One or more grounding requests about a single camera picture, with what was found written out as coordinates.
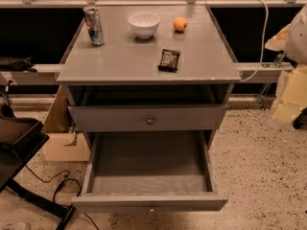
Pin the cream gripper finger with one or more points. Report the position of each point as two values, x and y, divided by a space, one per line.
291 96

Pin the red bull can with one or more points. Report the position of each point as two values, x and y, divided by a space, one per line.
94 25

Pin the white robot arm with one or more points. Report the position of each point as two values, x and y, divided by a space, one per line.
292 40

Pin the closed grey upper drawer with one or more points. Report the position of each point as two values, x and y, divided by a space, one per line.
147 118

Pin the grey drawer cabinet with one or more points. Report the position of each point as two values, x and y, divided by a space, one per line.
124 70

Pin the open grey middle drawer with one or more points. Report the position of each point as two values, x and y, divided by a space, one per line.
158 171

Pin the black snack bar packet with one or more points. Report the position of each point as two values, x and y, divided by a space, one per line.
169 60

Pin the orange fruit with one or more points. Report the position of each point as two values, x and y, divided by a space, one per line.
180 24

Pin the white ceramic bowl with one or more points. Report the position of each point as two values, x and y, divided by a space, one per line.
144 24

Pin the cardboard box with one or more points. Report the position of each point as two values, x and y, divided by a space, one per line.
65 142

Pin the black chair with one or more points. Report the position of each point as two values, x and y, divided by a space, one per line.
20 140

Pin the black bag on ledge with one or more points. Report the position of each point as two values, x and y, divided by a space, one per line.
16 64

